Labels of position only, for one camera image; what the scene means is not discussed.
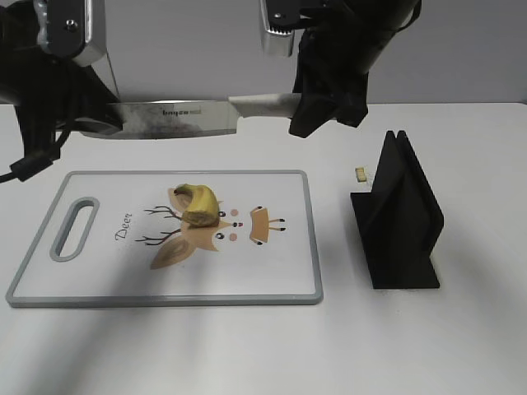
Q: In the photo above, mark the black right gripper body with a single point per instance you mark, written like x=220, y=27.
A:
x=319, y=71

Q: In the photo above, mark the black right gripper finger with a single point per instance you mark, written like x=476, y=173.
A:
x=312, y=112

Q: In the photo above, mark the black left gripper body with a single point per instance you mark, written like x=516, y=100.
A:
x=40, y=84

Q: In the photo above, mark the white handled kitchen knife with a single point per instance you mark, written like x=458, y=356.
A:
x=170, y=119

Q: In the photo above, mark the yellow banana piece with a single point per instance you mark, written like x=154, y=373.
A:
x=203, y=208

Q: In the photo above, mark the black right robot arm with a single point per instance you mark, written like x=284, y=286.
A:
x=363, y=29

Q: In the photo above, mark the small yellow banana crumb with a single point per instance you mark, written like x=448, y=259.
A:
x=361, y=175

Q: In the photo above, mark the black knife stand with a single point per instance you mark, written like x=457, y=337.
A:
x=399, y=220

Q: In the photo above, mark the white deer cutting board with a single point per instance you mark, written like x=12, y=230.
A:
x=113, y=239

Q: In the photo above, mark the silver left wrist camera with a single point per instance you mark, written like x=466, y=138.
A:
x=74, y=30

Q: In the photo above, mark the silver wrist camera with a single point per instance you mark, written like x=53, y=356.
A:
x=279, y=20
x=74, y=30

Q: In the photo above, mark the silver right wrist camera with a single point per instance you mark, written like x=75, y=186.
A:
x=279, y=20

